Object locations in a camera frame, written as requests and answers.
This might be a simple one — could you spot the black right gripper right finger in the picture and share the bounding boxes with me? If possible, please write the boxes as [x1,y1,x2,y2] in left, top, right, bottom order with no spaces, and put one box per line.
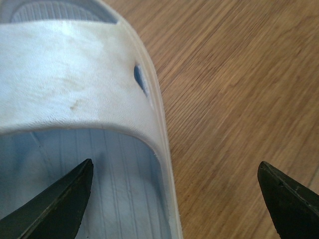
[257,161,319,239]

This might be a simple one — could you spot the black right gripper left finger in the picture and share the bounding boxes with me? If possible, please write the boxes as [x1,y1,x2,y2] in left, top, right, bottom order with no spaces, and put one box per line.
[0,159,94,239]

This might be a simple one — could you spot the light blue slipper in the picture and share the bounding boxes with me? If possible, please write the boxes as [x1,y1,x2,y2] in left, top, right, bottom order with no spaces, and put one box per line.
[0,0,183,239]

